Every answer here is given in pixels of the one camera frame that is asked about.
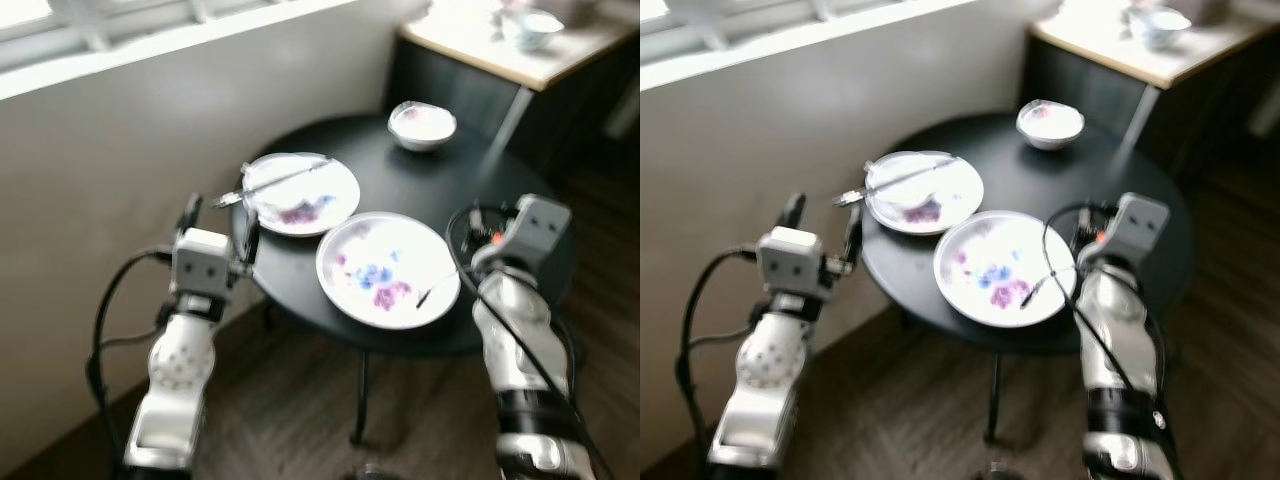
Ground round black table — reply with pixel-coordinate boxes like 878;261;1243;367
860;112;1196;446
232;113;576;446

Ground white plate purple flowers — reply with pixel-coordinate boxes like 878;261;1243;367
240;152;361;238
865;150;985;236

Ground large white plate blue flowers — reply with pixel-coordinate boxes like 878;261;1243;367
315;212;463;331
933;210;1079;329

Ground small white floral bowl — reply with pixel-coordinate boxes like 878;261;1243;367
388;100;458;153
1016;99;1086;151

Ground dark cabinet light wooden top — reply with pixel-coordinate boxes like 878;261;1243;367
385;15;641;181
1020;10;1280;181

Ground white bowl blue pattern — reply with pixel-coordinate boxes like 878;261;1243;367
510;10;566;53
1140;7;1193;51

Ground stack of white packets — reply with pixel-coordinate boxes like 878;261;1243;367
430;0;521;41
1060;0;1141;36

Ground grey woven basket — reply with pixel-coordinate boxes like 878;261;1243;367
545;0;603;28
1180;0;1237;26

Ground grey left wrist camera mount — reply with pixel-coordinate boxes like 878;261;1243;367
171;228;235;297
756;226;827;297

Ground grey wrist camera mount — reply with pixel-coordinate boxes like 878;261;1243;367
1098;192;1172;266
171;228;235;297
756;226;827;297
492;194;572;269

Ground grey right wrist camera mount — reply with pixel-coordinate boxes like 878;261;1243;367
492;194;572;269
1098;192;1172;266

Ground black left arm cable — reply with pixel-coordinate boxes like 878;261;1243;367
85;248;176;471
676;248;761;471

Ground white window frame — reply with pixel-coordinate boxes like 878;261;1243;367
640;0;981;71
0;0;331;76

